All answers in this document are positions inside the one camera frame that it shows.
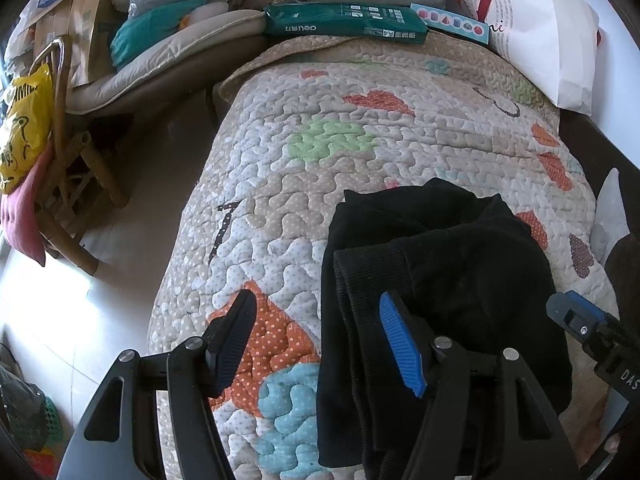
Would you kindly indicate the green plastic basket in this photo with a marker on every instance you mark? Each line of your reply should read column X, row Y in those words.
column 50, row 412

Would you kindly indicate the white paper bag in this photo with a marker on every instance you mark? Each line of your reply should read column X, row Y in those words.
column 545, row 35

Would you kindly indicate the white sock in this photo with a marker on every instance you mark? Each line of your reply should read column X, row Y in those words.
column 612, row 210

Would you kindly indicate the yellow plastic bag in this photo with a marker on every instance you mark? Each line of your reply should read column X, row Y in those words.
column 25, row 130

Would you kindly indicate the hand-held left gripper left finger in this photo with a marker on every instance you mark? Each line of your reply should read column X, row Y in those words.
column 232, row 330

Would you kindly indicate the dark brown bed frame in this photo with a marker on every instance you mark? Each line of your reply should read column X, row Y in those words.
column 595, row 145

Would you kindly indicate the bamboo chair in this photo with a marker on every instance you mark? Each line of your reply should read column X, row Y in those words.
column 102, row 175

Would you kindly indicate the pink cushion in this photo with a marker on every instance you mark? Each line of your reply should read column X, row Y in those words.
column 22, row 220

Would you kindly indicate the dark plastic bag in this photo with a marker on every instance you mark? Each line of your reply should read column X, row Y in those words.
column 22, row 405

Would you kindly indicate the teal folded cloth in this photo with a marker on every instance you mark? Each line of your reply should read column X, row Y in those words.
column 145, row 35

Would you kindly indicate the dark brown cloth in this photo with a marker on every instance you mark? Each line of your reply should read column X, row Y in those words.
column 627, row 270

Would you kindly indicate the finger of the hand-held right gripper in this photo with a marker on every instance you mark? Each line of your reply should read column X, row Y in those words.
column 575, row 307

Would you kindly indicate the green paper ream pack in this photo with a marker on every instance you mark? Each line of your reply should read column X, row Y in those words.
column 340, row 20

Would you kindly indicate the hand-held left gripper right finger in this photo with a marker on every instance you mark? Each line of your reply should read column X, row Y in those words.
column 400, row 345

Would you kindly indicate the brown paper bag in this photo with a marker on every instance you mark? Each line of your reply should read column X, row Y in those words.
column 87, row 25

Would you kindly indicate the cardboard box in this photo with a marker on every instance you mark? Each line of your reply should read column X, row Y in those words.
column 50, row 20

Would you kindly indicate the quilted patterned blanket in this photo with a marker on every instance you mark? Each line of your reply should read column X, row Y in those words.
column 280, row 185

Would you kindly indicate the black pants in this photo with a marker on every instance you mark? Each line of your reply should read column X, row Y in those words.
column 465, row 270

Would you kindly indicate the light blue shapes box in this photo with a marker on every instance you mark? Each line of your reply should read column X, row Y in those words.
column 450, row 21

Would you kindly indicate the beige chair cushion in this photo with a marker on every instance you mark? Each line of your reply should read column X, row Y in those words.
column 190, row 45

